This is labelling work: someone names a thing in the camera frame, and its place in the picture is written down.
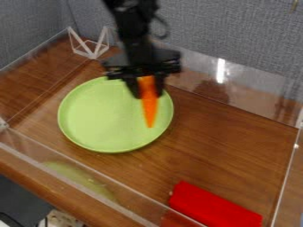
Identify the light green plate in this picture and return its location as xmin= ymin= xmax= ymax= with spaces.
xmin=57 ymin=77 xmax=173 ymax=153

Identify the clear acrylic enclosure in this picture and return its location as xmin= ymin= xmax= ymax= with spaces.
xmin=0 ymin=32 xmax=303 ymax=227

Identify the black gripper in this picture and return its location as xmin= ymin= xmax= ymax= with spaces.
xmin=100 ymin=36 xmax=181 ymax=99

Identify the red cloth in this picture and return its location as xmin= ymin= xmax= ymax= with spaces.
xmin=169 ymin=181 xmax=262 ymax=227

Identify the orange toy carrot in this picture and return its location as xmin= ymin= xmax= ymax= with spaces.
xmin=138 ymin=75 xmax=157 ymax=128

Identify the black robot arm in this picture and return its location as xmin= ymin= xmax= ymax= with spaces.
xmin=100 ymin=0 xmax=181 ymax=98

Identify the clear acrylic corner bracket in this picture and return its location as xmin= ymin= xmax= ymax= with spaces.
xmin=68 ymin=27 xmax=109 ymax=59

